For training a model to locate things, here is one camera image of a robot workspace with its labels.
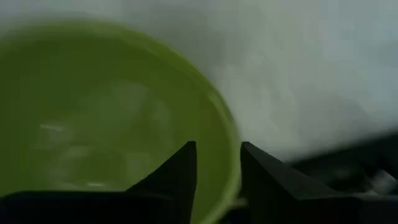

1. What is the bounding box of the green plastic bowl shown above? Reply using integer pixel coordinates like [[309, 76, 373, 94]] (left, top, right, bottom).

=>
[[0, 19, 243, 224]]

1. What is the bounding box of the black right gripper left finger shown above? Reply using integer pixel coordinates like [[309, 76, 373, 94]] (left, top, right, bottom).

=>
[[125, 141, 198, 224]]

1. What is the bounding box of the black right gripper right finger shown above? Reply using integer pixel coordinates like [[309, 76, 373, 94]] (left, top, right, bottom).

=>
[[239, 141, 343, 224]]

